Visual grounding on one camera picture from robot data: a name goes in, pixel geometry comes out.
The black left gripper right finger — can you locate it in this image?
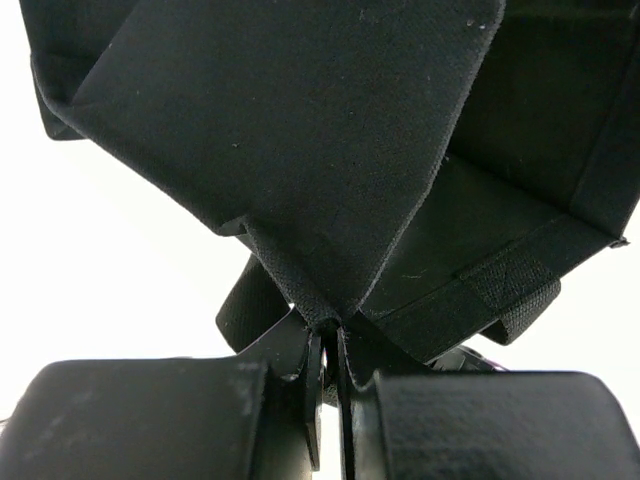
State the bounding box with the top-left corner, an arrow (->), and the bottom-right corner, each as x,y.
336,325 -> 639,479

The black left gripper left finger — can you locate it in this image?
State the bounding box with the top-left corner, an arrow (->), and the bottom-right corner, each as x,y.
1,319 -> 323,479

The black canvas bag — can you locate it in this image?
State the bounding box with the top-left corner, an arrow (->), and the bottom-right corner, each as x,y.
21,1 -> 639,362

